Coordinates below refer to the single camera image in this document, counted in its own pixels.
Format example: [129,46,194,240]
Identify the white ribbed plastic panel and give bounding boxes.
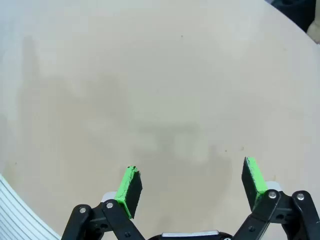
[0,173,62,240]

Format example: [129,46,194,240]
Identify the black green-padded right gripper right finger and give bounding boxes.
[232,156,320,240]

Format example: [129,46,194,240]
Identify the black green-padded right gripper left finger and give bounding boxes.
[60,164,147,240]

